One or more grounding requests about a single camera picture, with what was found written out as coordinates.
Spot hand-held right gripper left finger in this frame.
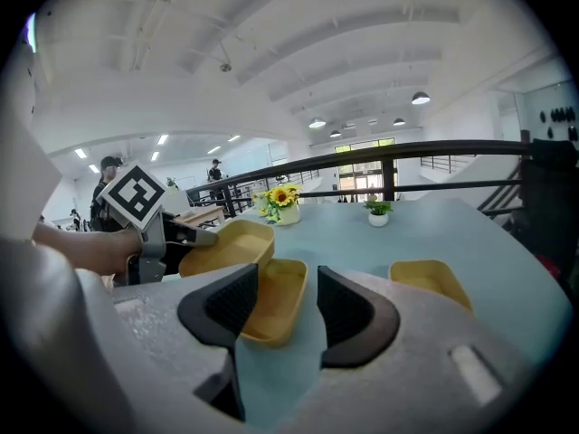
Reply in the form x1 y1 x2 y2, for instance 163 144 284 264
110 263 260 434

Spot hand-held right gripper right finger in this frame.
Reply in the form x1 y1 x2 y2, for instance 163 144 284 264
271 265 539 434

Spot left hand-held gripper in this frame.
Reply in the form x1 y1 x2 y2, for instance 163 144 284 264
97 163 219 285

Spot yellow tray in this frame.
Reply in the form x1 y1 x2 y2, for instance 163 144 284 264
178 219 276 279
239 258 309 350
388 259 475 314

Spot person's left forearm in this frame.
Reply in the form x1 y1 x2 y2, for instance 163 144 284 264
33 222 144 284

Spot wooden desk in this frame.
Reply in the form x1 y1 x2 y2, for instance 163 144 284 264
174 205 226 230

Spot white box appliance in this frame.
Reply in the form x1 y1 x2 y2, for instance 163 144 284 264
165 188 191 216

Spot sunflowers in white pot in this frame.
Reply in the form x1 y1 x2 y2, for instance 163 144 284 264
258 183 303 227

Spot small green potted plant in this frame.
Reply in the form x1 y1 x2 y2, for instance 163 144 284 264
363 199 394 229

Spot large glass window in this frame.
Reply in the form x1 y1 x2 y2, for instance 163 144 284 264
334 137 398 203

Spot black metal railing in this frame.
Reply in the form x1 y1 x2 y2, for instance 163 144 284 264
185 138 535 219

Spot red rounded object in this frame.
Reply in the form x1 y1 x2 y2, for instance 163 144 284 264
536 253 566 279

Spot black office chair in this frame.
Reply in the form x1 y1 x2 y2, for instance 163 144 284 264
510 137 579 288

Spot group of black wall items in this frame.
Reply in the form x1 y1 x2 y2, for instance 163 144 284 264
539 106 579 142

